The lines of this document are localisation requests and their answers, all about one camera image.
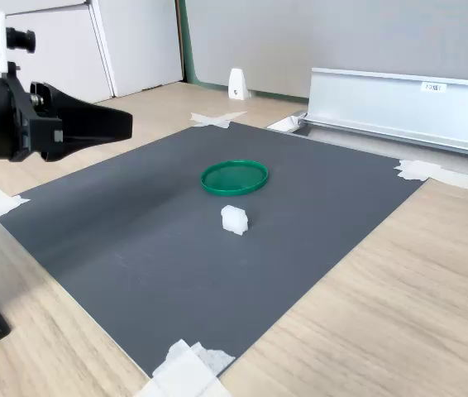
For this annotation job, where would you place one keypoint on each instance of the small white plastic terminal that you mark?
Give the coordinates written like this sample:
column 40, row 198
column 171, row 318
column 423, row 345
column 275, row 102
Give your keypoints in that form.
column 235, row 220

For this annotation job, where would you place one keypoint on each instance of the round green lid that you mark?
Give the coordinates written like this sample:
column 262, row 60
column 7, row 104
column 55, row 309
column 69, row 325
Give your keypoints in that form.
column 234, row 178

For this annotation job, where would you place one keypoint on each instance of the dark grey mat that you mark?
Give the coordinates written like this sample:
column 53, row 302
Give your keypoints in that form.
column 135, row 248

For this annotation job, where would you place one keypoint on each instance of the grey partition panel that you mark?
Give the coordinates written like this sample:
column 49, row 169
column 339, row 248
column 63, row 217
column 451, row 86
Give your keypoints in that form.
column 321, row 37

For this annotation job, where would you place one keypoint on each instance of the dark green partition frame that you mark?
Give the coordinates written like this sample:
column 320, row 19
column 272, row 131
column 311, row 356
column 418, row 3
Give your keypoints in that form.
column 182, row 41

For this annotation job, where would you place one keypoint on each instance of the white partition bracket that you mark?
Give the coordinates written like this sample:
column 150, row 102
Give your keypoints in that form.
column 237, row 84

